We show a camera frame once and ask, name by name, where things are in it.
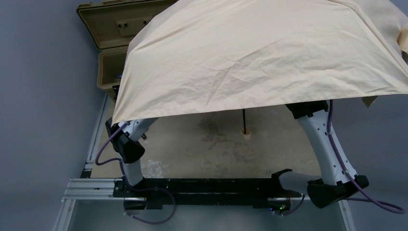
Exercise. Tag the tan hard case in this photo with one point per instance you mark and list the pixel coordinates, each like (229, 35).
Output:
(112, 25)

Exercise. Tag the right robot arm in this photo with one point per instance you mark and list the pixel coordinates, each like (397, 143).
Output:
(338, 179)

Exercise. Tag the metal can in case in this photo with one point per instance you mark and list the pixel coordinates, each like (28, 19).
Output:
(118, 76)

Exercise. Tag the beige folding umbrella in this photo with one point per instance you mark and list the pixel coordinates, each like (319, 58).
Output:
(201, 56)

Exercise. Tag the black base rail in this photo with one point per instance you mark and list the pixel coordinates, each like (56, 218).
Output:
(154, 193)

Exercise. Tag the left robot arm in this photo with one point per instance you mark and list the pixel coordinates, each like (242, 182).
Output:
(126, 143)

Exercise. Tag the aluminium frame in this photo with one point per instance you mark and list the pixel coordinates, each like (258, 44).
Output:
(88, 202)

